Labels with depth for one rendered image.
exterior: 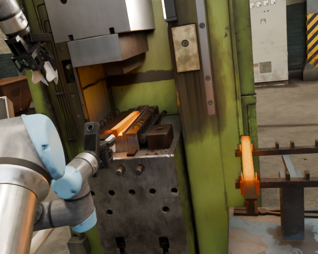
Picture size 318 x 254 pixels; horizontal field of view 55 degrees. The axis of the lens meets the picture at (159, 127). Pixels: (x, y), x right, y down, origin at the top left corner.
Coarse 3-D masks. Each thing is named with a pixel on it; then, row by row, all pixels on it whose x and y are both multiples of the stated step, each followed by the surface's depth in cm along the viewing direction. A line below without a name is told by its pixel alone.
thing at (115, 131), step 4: (132, 112) 142; (136, 112) 141; (128, 116) 135; (132, 116) 134; (124, 120) 128; (128, 120) 128; (120, 124) 121; (124, 124) 123; (128, 124) 128; (112, 128) 117; (116, 128) 116; (120, 128) 118; (124, 128) 123; (104, 132) 112; (108, 132) 110; (112, 132) 110; (116, 132) 111; (120, 132) 118; (100, 136) 106; (104, 136) 106; (108, 136) 106; (116, 136) 111; (100, 140) 103
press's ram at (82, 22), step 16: (48, 0) 108; (64, 0) 107; (80, 0) 106; (96, 0) 104; (112, 0) 103; (128, 0) 105; (144, 0) 128; (48, 16) 110; (64, 16) 108; (80, 16) 107; (96, 16) 106; (112, 16) 105; (128, 16) 104; (144, 16) 125; (64, 32) 110; (80, 32) 109; (96, 32) 108; (112, 32) 110
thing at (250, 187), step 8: (248, 136) 107; (248, 144) 100; (248, 152) 94; (248, 160) 89; (248, 168) 84; (248, 176) 80; (240, 184) 76; (248, 184) 74; (256, 184) 75; (248, 192) 70; (256, 192) 76; (248, 200) 68; (248, 208) 71; (256, 208) 71
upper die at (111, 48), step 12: (108, 36) 108; (120, 36) 109; (132, 36) 123; (144, 36) 142; (72, 48) 112; (84, 48) 111; (96, 48) 110; (108, 48) 109; (120, 48) 108; (132, 48) 122; (144, 48) 140; (72, 60) 113; (84, 60) 112; (96, 60) 111; (108, 60) 111; (120, 60) 110
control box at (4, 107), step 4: (4, 96) 121; (0, 100) 120; (4, 100) 120; (8, 100) 123; (0, 104) 120; (4, 104) 120; (8, 104) 121; (12, 104) 127; (0, 108) 119; (4, 108) 119; (8, 108) 120; (12, 108) 126; (0, 112) 119; (4, 112) 119; (8, 112) 119; (12, 112) 124; (0, 116) 118; (4, 116) 118; (8, 116) 119; (12, 116) 123
